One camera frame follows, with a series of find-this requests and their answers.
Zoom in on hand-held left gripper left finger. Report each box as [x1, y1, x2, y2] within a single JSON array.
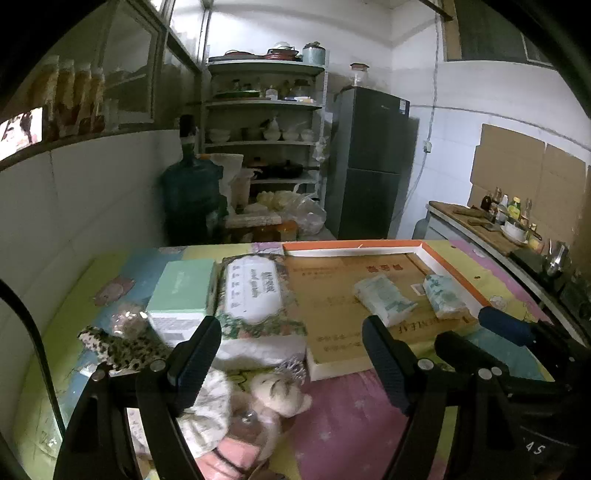
[[53, 315, 223, 480]]

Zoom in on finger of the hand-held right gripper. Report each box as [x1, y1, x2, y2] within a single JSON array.
[[434, 330, 509, 374], [478, 306, 555, 352]]

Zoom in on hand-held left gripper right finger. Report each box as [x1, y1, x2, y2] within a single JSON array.
[[361, 315, 522, 480]]

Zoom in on white floral cloth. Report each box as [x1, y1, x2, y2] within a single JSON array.
[[178, 369, 234, 457]]

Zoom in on leopard print cloth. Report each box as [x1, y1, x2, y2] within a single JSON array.
[[76, 325, 171, 374]]

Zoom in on pink packet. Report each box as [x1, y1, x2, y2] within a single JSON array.
[[196, 436, 259, 480]]

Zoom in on orange-edged cardboard box tray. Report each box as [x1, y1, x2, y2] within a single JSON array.
[[281, 240, 490, 381]]

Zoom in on kitchen counter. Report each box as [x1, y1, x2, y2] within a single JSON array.
[[426, 200, 591, 333]]

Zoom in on white tissue packet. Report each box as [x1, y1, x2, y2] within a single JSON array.
[[353, 273, 419, 326], [422, 274, 472, 320]]

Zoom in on printed pastel mat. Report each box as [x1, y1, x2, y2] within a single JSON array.
[[14, 237, 561, 480]]

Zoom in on steel kettle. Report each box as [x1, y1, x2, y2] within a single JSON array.
[[545, 240, 571, 278]]

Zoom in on cream teddy bear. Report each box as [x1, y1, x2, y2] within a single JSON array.
[[231, 371, 313, 462]]

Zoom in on clear plastic bag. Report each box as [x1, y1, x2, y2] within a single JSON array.
[[110, 303, 151, 342]]

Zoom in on mint green box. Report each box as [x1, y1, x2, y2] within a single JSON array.
[[147, 260, 218, 349]]

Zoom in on white bowl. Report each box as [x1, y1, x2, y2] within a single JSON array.
[[501, 220, 529, 244]]

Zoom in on silver crinkled wrapper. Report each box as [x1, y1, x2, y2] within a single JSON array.
[[274, 357, 309, 384]]

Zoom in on floral tissue pack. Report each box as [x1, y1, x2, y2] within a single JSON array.
[[213, 254, 309, 370]]

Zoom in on wooden cutting board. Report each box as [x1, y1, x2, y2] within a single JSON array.
[[429, 200, 520, 257]]

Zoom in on flattened cardboard sheet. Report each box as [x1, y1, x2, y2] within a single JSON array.
[[468, 124, 546, 217], [531, 144, 589, 250]]

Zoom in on blue water jug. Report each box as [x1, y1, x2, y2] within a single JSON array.
[[161, 115, 227, 245]]

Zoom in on translucent plastic bag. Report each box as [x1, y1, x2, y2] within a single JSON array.
[[256, 190, 328, 236]]

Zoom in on dark grey fridge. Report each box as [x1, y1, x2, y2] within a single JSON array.
[[333, 87, 419, 241]]

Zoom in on white sack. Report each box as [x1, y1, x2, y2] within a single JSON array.
[[210, 153, 245, 213]]

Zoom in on black pan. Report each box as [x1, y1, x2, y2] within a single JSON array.
[[252, 159, 305, 181]]

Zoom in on white shelf rack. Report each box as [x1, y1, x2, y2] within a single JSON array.
[[203, 58, 329, 232]]

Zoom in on glass jar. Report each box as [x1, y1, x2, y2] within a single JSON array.
[[349, 62, 371, 88]]

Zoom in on window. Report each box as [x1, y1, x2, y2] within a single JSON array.
[[441, 0, 555, 65]]

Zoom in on bright picture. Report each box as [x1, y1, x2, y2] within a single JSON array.
[[0, 107, 44, 160]]

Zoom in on teal pot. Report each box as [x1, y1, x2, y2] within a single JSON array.
[[302, 42, 328, 65]]

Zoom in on red dishes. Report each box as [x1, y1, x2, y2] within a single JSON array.
[[265, 42, 301, 61]]

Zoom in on glass door wall cabinet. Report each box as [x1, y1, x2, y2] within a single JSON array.
[[99, 0, 204, 134]]

